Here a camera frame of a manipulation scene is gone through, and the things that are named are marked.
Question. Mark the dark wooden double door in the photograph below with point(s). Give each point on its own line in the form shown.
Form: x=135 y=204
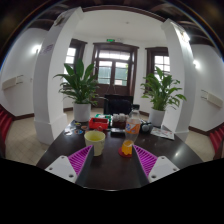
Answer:
x=115 y=71

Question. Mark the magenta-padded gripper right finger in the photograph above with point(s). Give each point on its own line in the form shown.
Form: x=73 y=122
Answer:
x=161 y=168

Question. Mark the brown box with white items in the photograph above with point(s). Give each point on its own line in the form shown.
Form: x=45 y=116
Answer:
x=119 y=121

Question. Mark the black chair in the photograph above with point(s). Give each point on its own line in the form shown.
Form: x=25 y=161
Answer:
x=118 y=105

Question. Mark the white printed magazine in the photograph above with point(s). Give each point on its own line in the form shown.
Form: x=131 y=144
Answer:
x=162 y=133

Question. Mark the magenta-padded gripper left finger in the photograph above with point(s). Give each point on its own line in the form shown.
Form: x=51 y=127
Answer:
x=62 y=167

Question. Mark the orange drink plastic bottle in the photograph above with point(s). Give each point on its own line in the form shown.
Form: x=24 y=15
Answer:
x=132 y=128

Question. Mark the potted plant in white pot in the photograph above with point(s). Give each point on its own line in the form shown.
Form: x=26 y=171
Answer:
x=80 y=88
x=161 y=95

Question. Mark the red box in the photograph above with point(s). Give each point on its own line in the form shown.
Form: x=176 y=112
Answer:
x=98 y=124

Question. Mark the green and white box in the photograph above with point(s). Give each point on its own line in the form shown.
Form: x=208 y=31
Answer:
x=103 y=116

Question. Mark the dark framed window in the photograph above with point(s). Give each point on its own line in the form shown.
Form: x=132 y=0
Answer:
x=160 y=61
x=70 y=55

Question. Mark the pale yellow cup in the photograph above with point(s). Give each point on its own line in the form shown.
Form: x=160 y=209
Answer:
x=95 y=143

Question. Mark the white wall radiator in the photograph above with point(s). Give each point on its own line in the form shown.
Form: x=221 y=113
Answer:
x=212 y=99
x=11 y=82

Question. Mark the green exit sign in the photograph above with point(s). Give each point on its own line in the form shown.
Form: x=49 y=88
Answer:
x=110 y=40

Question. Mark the flat black case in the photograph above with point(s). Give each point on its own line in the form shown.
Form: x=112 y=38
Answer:
x=117 y=131

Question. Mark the black round device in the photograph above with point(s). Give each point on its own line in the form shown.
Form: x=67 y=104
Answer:
x=146 y=127

